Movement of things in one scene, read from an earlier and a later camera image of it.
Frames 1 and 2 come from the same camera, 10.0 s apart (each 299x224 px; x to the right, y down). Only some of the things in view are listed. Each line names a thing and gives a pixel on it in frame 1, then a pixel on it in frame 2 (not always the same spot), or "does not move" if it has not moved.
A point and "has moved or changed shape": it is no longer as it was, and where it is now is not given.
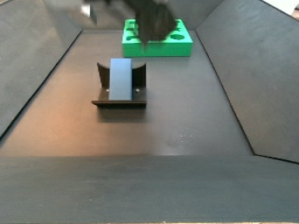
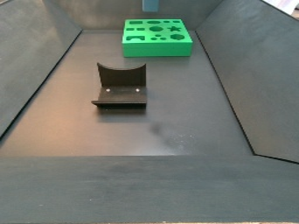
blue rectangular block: (119, 79) has moved or changed shape
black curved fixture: (138, 101) does not move
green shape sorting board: (175, 45) does not move
